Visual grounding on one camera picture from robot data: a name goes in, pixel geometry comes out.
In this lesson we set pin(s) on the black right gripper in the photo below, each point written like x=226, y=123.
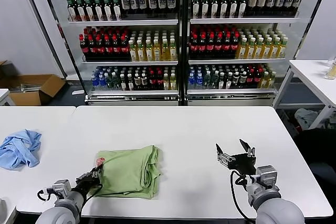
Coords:
x=242, y=163

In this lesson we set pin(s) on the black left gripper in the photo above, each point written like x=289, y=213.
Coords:
x=86, y=182

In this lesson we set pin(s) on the light green polo shirt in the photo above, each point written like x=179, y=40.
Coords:
x=126, y=171

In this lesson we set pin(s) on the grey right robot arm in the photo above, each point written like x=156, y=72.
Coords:
x=275, y=211

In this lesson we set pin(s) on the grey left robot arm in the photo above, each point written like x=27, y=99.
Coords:
x=60, y=213

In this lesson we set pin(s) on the grey white clothes pile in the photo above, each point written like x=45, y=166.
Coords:
x=305, y=116

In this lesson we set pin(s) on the white beverage display cooler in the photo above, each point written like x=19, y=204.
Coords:
x=231, y=100
x=131, y=100

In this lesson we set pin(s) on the white cooler shelf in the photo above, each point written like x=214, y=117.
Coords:
x=244, y=20
x=123, y=22
x=236, y=61
x=131, y=63
x=131, y=93
x=231, y=91

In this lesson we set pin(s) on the small dark drink bottle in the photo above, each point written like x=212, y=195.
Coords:
x=144, y=82
x=243, y=80
x=137, y=82
x=236, y=80

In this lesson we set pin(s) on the small tea bottle white label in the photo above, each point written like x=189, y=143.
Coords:
x=229, y=81
x=221, y=81
x=123, y=82
x=130, y=82

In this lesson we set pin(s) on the small cola bottle red cap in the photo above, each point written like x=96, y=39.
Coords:
x=159, y=81
x=257, y=79
x=152, y=81
x=251, y=79

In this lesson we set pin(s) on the small clear green water bottle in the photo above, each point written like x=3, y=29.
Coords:
x=109, y=82
x=207, y=80
x=214, y=80
x=116, y=82

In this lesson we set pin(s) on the light blue crumpled shirt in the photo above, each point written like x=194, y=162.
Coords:
x=21, y=150

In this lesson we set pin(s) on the small yellow drink bottle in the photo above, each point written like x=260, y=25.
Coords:
x=166, y=82
x=173, y=82
x=271, y=80
x=264, y=80

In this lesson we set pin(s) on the white paper scrap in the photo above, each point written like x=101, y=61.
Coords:
x=78, y=93

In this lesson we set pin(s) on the small blue water bottle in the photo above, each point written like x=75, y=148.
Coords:
x=102, y=82
x=95, y=82
x=191, y=81
x=199, y=81

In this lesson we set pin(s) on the open brown cardboard box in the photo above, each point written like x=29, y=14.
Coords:
x=52, y=86

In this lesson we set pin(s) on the dark green cloth pile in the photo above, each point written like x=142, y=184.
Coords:
x=331, y=124

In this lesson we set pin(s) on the yellow drink bottle pale cap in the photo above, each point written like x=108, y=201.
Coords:
x=242, y=49
x=173, y=50
x=275, y=48
x=149, y=50
x=258, y=49
x=133, y=51
x=141, y=51
x=157, y=50
x=251, y=49
x=165, y=50
x=283, y=48
x=267, y=48

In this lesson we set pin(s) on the silver metal rods bundle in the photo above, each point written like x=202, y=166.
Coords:
x=30, y=88

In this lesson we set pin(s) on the white side table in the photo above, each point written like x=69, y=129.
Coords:
x=309, y=69

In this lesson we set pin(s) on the small white table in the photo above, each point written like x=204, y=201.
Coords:
x=4, y=95

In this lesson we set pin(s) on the clear bottle with yellow drink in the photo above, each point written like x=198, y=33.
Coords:
x=331, y=72

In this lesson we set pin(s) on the dark brown cardboard box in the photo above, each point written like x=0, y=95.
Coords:
x=6, y=73

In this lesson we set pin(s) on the black-framed glass cooler door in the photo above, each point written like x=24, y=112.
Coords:
x=312, y=16
x=64, y=37

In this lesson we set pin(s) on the dark tea bottle green cap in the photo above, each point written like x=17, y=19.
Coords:
x=116, y=6
x=98, y=7
x=89, y=8
x=242, y=4
x=80, y=8
x=205, y=5
x=214, y=5
x=107, y=7
x=196, y=5
x=233, y=4
x=71, y=9
x=224, y=5

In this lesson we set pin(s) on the dark drink bottle white cap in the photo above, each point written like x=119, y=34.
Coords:
x=261, y=2
x=297, y=1
x=162, y=1
x=252, y=2
x=134, y=2
x=270, y=2
x=142, y=2
x=152, y=2
x=288, y=1
x=279, y=2
x=171, y=1
x=126, y=3

